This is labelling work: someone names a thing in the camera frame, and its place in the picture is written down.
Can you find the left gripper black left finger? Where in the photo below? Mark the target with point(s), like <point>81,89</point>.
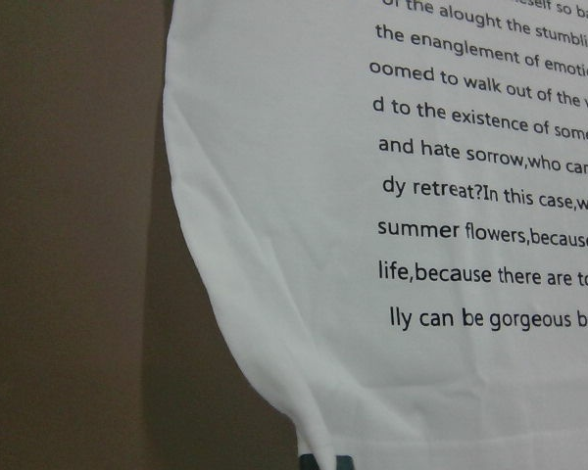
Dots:
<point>308,461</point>

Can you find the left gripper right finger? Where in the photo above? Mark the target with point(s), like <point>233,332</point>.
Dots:
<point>344,462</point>

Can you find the white long-sleeve printed shirt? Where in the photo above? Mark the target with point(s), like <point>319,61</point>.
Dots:
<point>387,202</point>

